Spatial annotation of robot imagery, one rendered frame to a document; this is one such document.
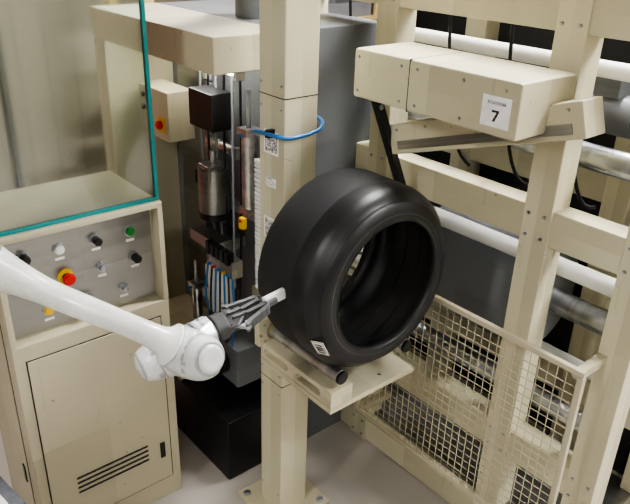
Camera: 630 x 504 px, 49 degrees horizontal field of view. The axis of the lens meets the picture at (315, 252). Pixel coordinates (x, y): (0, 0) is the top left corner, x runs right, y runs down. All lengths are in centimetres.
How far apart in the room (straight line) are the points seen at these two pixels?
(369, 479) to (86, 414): 122
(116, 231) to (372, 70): 98
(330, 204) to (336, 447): 158
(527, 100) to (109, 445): 186
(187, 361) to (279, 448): 120
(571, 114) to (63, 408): 184
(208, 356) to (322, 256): 46
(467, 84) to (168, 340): 101
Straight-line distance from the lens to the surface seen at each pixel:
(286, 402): 257
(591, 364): 220
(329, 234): 183
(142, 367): 172
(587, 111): 191
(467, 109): 192
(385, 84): 212
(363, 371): 230
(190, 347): 155
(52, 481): 270
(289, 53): 205
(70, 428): 260
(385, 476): 311
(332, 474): 309
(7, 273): 162
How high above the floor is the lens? 213
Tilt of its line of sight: 26 degrees down
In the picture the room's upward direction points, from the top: 2 degrees clockwise
